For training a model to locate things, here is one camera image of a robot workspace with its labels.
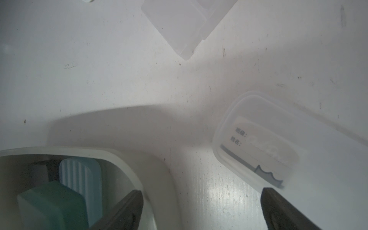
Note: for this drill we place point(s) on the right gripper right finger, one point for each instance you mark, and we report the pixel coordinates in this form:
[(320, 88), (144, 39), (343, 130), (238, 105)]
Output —
[(279, 214)]

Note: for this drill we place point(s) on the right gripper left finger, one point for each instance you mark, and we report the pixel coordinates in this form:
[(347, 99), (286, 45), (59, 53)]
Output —
[(125, 215)]

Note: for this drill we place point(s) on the light blue pencil case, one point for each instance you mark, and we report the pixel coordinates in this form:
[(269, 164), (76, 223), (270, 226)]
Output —
[(84, 176)]

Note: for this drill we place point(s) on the clear frosted pencil case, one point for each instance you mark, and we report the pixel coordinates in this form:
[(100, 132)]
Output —
[(320, 170)]

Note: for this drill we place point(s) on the dark green pencil case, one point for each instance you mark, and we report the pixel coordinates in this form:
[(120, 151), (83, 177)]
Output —
[(52, 206)]

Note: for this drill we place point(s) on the clear pencil case with label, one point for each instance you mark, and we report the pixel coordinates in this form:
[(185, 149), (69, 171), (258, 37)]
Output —
[(184, 24)]

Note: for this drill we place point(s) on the grey storage box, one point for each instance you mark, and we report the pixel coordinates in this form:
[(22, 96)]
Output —
[(122, 172)]

